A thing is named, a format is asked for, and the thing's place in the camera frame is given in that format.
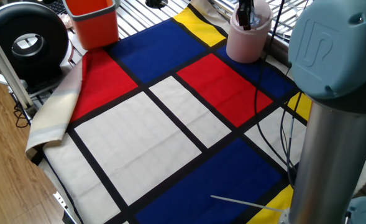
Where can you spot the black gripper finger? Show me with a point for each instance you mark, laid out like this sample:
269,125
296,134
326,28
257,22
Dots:
242,15
249,7

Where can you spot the black keyboard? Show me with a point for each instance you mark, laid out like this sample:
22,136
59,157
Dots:
56,6

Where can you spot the orange plastic bin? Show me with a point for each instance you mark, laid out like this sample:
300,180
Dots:
92,28

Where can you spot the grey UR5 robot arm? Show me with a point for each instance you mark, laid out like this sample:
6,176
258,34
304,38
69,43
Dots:
335,124

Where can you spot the colour block tablecloth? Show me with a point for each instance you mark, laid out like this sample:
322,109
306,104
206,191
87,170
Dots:
158,53

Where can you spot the pink swing-lid trash can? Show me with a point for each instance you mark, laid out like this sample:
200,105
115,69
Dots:
248,46

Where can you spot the metal angle bracket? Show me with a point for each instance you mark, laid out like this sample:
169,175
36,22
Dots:
61,202

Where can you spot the aluminium frame post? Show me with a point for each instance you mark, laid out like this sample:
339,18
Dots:
5,65

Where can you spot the black round object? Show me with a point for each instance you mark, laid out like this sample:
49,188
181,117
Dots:
156,3

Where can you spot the black round fan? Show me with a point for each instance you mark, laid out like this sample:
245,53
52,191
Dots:
24,21

